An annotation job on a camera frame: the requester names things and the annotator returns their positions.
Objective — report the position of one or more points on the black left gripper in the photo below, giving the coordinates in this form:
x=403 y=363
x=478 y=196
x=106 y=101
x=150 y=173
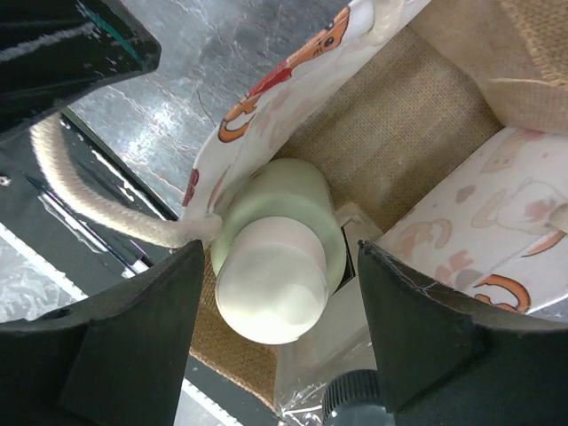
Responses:
x=56 y=52

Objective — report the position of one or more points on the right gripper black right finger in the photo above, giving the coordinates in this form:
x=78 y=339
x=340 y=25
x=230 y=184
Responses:
x=444 y=358

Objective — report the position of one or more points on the printed canvas tote bag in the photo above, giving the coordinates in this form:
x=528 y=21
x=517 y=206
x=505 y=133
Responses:
x=445 y=121

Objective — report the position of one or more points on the square clear dark-cap bottle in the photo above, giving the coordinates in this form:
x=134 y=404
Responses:
x=330 y=371

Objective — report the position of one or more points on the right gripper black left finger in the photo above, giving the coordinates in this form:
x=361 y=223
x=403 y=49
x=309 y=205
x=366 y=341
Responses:
x=115 y=358

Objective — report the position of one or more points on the white cap cream bottle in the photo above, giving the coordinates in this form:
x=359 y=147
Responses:
x=280 y=255

